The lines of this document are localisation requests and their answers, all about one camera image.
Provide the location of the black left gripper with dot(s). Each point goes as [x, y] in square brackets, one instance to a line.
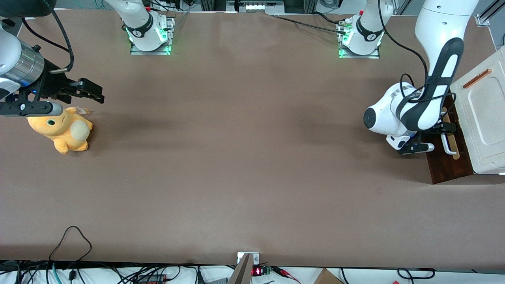
[445, 127]

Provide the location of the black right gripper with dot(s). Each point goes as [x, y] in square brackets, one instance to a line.
[53, 85]

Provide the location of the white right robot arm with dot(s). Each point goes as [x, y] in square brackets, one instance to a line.
[142, 19]

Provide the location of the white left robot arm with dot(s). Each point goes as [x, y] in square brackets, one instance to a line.
[442, 23]

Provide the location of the orange plush toy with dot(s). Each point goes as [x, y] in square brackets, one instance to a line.
[63, 134]

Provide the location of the silver aluminium profile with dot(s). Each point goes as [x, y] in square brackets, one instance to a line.
[485, 17]

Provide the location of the brown cardboard box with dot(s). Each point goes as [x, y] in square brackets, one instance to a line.
[327, 278]

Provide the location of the orange and black device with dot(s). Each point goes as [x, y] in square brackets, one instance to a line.
[152, 280]

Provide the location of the red clip leads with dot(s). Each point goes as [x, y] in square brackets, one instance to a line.
[286, 273]

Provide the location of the red LED display board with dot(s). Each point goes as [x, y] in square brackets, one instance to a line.
[258, 271]

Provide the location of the gray metal bar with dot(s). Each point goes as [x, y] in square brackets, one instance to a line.
[241, 274]

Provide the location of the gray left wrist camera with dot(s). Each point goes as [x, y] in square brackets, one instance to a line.
[424, 148]

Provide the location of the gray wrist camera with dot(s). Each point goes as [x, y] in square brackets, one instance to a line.
[424, 148]
[51, 109]

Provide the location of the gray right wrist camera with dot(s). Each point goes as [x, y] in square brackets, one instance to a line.
[51, 109]

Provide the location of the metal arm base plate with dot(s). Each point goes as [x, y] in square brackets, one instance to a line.
[375, 55]
[136, 51]

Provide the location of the silver metal bracket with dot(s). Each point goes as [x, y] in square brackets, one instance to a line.
[254, 258]

